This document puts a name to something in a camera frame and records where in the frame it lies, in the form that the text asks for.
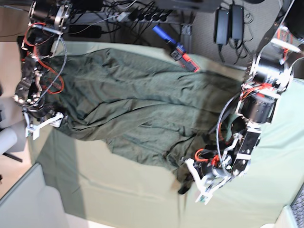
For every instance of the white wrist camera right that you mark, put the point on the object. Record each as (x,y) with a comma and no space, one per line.
(34,130)

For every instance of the black power adapter pair right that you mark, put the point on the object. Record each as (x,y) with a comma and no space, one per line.
(237,21)

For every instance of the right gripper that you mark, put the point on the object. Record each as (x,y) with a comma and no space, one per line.
(43,111)

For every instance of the blue bar clamp centre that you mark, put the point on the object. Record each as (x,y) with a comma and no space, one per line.
(177,51)

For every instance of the black power brick left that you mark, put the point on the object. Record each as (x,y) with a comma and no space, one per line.
(85,31)

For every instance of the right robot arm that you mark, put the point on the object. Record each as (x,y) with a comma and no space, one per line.
(47,24)

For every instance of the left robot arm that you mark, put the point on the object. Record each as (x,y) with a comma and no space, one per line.
(238,128)

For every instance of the green long-sleeve T-shirt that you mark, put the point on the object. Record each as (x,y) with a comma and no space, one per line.
(146,110)

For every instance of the light green bin left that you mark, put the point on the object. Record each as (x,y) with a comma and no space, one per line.
(30,203)

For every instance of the black power adapter pair left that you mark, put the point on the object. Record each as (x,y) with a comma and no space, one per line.
(221,27)

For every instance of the black power adapter pair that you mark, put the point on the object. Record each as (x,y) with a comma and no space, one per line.
(221,27)
(237,21)

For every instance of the black power strip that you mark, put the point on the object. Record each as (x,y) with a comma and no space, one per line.
(155,16)

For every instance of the light green table cloth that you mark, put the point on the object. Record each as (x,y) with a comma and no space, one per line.
(116,191)

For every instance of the aluminium frame leg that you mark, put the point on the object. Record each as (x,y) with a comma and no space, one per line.
(186,24)

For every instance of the patterned grey basket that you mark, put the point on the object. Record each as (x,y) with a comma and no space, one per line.
(298,209)

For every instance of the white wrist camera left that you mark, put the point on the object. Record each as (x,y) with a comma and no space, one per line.
(206,190)

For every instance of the white cylinder roll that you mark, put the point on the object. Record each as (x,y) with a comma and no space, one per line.
(8,138)

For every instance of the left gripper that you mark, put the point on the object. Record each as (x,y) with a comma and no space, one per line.
(207,174)

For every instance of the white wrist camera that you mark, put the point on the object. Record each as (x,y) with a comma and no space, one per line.
(34,130)
(206,190)

